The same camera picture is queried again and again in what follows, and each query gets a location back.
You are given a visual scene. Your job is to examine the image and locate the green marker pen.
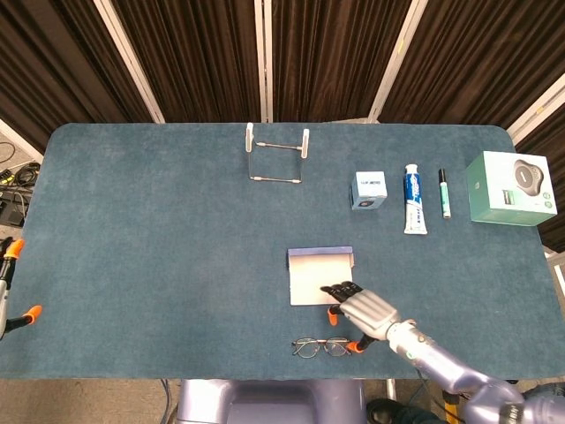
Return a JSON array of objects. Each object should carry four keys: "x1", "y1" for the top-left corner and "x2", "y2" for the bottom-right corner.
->
[{"x1": 437, "y1": 167, "x2": 452, "y2": 220}]

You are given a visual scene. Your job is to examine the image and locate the black floor box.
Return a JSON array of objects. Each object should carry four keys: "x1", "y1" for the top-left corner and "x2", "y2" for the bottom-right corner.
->
[{"x1": 0, "y1": 193, "x2": 28, "y2": 227}]

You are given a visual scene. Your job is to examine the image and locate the blue white toothpaste tube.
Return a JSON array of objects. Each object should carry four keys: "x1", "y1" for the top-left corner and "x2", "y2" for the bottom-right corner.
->
[{"x1": 402, "y1": 163, "x2": 429, "y2": 235}]

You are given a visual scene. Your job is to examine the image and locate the orange tipped black clamp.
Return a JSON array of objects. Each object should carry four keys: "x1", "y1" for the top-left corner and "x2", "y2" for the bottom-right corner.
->
[
  {"x1": 0, "y1": 304, "x2": 43, "y2": 340},
  {"x1": 0, "y1": 237, "x2": 26, "y2": 306}
]

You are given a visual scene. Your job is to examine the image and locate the white partition post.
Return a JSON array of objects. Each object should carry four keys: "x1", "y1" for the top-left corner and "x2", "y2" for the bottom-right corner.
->
[
  {"x1": 367, "y1": 0, "x2": 428, "y2": 125},
  {"x1": 506, "y1": 73, "x2": 565, "y2": 143},
  {"x1": 252, "y1": 0, "x2": 274, "y2": 125},
  {"x1": 94, "y1": 0, "x2": 166, "y2": 125}
]

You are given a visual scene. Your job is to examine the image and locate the thin wire eyeglasses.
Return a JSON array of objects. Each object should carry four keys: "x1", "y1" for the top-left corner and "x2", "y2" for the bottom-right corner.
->
[{"x1": 290, "y1": 336, "x2": 354, "y2": 359}]

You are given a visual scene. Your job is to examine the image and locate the black shoe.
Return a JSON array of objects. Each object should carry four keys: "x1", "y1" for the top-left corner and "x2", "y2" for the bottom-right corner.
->
[{"x1": 365, "y1": 397, "x2": 426, "y2": 424}]

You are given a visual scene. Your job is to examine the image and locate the small blue speaker box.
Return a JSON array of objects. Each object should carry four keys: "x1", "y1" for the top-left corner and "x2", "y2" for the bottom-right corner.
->
[{"x1": 350, "y1": 170, "x2": 389, "y2": 211}]

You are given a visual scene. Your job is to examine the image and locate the black floor cable bundle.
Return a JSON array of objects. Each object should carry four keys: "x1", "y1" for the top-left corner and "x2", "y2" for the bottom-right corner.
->
[{"x1": 0, "y1": 140, "x2": 41, "y2": 196}]

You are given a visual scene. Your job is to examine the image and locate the purple robot torso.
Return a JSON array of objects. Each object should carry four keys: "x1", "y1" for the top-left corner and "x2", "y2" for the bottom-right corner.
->
[{"x1": 176, "y1": 378, "x2": 367, "y2": 424}]

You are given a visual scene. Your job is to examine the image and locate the wire display stand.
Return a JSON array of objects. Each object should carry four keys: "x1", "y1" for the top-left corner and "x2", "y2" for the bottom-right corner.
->
[{"x1": 245, "y1": 122, "x2": 311, "y2": 185}]

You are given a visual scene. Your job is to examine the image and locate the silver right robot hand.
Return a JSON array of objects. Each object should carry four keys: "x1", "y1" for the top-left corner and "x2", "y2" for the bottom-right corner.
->
[{"x1": 320, "y1": 281, "x2": 402, "y2": 355}]

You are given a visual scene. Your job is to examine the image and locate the green white product box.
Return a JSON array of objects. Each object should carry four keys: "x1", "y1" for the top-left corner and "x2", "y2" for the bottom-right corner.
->
[{"x1": 465, "y1": 150, "x2": 558, "y2": 227}]

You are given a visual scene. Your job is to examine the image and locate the blue table cloth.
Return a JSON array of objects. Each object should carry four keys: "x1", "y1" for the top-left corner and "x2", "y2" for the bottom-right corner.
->
[{"x1": 0, "y1": 122, "x2": 556, "y2": 382}]

